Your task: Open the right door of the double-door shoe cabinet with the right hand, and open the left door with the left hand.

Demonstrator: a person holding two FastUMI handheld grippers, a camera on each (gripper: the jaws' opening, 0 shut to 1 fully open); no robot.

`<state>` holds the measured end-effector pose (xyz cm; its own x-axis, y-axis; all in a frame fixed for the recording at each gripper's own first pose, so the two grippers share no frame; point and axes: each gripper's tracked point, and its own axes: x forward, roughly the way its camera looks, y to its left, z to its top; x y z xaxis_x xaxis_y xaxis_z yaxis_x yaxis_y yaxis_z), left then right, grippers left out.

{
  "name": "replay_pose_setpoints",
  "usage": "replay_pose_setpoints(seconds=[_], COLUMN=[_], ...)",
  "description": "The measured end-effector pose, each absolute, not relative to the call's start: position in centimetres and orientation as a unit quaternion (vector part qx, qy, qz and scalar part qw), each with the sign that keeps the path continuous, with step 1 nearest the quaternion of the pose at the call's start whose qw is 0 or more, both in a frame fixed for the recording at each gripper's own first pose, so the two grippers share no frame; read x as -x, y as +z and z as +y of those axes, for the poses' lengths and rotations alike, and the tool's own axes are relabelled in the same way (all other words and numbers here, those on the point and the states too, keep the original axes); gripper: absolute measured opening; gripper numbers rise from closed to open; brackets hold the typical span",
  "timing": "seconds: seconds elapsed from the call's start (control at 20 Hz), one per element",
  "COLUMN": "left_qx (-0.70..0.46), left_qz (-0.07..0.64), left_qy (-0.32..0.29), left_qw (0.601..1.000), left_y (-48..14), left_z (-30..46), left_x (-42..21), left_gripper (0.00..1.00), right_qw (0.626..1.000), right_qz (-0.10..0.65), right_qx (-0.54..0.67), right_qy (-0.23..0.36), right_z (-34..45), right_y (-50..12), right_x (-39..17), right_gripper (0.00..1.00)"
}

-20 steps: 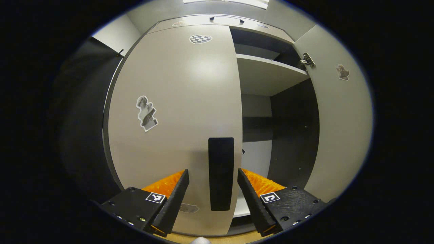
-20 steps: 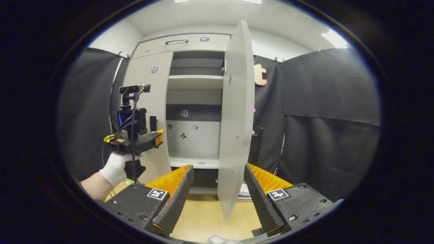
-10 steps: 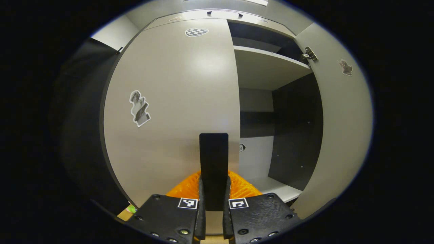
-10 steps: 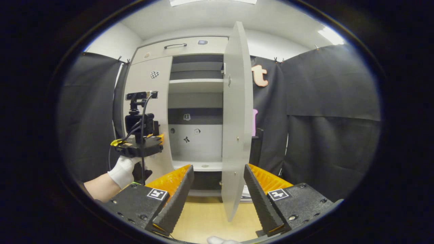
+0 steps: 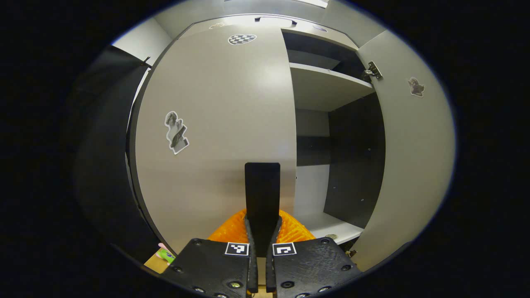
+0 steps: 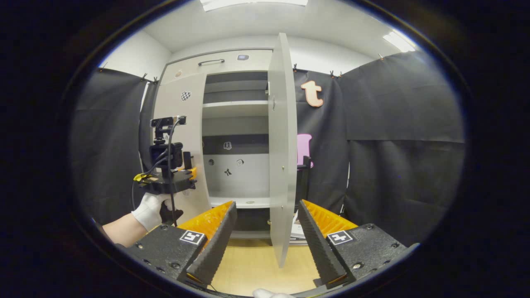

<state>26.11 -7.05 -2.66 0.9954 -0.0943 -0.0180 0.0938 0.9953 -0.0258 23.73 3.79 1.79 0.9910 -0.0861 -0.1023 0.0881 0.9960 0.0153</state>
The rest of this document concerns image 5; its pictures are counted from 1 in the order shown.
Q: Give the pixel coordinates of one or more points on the shoe cabinet door checkered sticker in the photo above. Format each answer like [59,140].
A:
[215,103]

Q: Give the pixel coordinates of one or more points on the shoe cabinet door cube stickers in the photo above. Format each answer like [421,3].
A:
[414,165]

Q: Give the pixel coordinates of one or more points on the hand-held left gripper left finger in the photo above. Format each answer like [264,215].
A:
[252,273]

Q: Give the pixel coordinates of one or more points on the large ceiling light panel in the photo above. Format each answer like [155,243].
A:
[314,3]

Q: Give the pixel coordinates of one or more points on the grey cabinet inner shelf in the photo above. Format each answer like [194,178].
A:
[323,87]

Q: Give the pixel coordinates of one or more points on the green pink plush toy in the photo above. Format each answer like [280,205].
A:
[166,255]

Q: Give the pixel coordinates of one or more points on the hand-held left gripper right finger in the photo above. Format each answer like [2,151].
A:
[270,273]

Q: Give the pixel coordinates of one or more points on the black backdrop cloth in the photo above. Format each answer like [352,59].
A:
[103,165]

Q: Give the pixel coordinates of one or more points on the metal door hinge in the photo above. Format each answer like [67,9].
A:
[374,70]

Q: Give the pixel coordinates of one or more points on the grey double-door shoe cabinet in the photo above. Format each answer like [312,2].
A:
[356,165]

